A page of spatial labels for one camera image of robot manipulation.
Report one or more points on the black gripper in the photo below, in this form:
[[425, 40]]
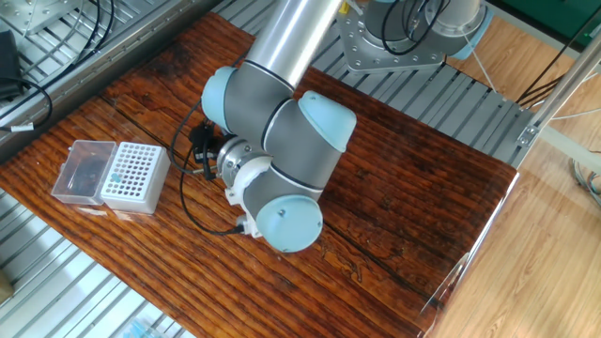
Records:
[[204, 141]]

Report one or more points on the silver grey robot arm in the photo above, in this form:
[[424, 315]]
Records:
[[300, 141]]

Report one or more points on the white pipette tip rack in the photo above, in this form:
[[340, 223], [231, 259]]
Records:
[[136, 188]]

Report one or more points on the blue pipette tip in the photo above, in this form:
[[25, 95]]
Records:
[[116, 177]]

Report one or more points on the clear bag of blue tips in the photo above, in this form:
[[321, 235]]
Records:
[[141, 328]]

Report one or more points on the clear plastic rack lid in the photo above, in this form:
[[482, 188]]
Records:
[[82, 173]]

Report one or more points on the grey robot mounting plate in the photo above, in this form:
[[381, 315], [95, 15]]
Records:
[[361, 47]]

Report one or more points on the glossy wood grain board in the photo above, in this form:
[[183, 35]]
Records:
[[399, 211]]

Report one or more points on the black flat device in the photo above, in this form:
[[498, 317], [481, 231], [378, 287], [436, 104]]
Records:
[[9, 61]]

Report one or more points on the pale perforated metal plate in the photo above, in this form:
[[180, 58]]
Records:
[[33, 11]]

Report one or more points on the aluminium frame post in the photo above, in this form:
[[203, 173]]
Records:
[[563, 84]]

